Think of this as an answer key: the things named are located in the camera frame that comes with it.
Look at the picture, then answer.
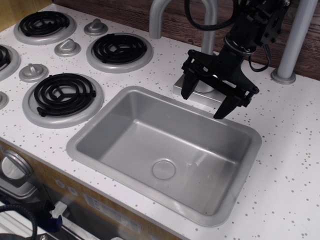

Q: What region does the silver oven door handle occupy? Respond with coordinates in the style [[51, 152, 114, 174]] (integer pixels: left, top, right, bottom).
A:
[[0, 178, 39, 202]]

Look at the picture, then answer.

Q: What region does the left edge coil burner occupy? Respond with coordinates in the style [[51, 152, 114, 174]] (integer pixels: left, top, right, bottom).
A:
[[0, 44, 21, 81]]

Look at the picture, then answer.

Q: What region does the grey vertical pole with base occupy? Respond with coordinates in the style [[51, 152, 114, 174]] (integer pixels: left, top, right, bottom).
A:
[[271, 0, 318, 85]]

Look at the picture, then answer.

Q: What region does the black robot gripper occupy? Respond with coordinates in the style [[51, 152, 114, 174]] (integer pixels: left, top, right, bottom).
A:
[[181, 40, 259, 120]]

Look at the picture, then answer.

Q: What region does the black cable lower left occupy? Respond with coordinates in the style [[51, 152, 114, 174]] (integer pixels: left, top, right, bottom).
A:
[[0, 203, 38, 240]]

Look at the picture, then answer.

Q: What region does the silver stove knob middle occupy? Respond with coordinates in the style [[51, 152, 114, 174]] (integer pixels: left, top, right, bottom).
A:
[[54, 38, 81, 58]]

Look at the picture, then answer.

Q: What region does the silver stove knob left edge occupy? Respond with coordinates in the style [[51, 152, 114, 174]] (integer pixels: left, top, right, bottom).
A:
[[0, 91, 9, 110]]

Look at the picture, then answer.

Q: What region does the back right coil burner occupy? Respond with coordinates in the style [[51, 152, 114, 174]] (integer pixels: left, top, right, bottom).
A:
[[86, 33, 154, 74]]

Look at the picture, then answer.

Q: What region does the silver stove knob back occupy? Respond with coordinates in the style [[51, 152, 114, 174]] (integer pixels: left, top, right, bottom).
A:
[[83, 18, 108, 36]]

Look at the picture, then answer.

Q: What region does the grey sink basin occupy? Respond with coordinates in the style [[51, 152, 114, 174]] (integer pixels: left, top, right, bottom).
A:
[[66, 86, 262, 227]]

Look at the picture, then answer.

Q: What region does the silver stove knob front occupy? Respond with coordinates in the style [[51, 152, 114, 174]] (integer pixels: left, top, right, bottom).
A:
[[18, 63, 49, 83]]

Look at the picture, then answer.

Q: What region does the silver oven dial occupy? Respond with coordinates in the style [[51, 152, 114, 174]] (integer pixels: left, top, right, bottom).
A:
[[0, 150, 33, 183]]

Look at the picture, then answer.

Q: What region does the round sink drain plug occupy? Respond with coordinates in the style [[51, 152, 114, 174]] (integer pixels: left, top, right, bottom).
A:
[[152, 159, 176, 180]]

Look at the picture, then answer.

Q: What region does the silver faucet with base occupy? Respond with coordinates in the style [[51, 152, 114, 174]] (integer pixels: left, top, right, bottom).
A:
[[149, 0, 226, 110]]

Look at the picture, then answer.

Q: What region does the silver stove knob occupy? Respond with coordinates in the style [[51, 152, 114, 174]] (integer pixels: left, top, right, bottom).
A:
[[18, 63, 49, 83], [83, 18, 108, 36], [54, 38, 81, 58]]

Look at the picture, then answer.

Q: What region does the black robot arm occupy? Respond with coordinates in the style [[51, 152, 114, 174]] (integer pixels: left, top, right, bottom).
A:
[[181, 0, 292, 119]]

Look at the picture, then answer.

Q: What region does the back left coil burner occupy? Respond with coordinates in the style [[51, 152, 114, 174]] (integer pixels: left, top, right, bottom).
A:
[[13, 11, 77, 46]]

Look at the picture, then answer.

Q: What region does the black braided cable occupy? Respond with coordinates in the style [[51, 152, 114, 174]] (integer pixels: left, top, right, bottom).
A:
[[184, 0, 241, 32]]

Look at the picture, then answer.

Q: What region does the front right coil burner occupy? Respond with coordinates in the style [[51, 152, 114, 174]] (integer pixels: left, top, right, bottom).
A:
[[22, 73, 104, 129]]

